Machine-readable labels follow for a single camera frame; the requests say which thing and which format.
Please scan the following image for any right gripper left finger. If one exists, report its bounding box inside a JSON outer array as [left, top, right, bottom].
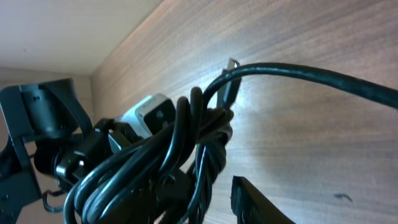
[[102, 170, 194, 224]]

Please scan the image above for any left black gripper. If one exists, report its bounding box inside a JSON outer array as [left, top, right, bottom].
[[55, 119, 140, 190]]

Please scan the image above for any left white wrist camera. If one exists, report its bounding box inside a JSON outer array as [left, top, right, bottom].
[[115, 93, 176, 138]]

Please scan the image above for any black cable bundle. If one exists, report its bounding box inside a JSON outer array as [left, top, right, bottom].
[[63, 58, 398, 224]]

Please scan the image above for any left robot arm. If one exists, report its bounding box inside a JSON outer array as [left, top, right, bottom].
[[1, 78, 142, 223]]

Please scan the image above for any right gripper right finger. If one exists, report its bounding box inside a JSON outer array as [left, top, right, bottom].
[[231, 176, 294, 224]]

